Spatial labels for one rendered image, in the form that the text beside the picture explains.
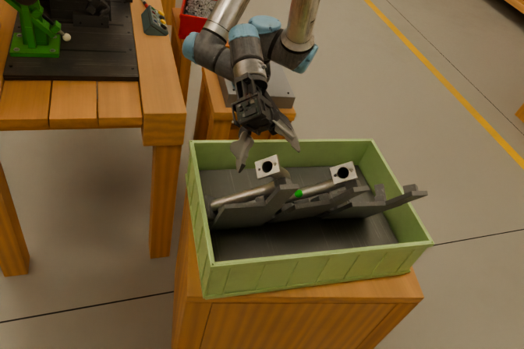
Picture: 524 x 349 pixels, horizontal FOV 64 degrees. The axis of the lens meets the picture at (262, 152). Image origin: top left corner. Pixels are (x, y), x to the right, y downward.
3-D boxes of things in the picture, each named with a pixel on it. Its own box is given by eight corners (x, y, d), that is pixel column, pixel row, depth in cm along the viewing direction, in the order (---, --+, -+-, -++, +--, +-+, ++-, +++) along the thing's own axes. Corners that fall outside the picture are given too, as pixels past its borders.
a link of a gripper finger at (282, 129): (289, 146, 85) (260, 122, 90) (300, 153, 90) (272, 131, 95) (299, 133, 85) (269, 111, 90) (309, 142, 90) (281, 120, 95)
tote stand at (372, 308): (313, 273, 212) (374, 166, 158) (335, 387, 175) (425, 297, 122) (175, 271, 197) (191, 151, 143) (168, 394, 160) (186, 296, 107)
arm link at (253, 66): (243, 80, 104) (272, 68, 101) (246, 96, 103) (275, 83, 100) (227, 67, 98) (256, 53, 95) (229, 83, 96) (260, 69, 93)
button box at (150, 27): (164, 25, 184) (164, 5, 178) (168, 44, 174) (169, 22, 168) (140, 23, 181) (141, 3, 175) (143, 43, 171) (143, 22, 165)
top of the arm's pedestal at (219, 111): (273, 73, 185) (275, 65, 183) (293, 121, 164) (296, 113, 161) (201, 70, 176) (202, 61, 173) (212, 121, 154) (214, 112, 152)
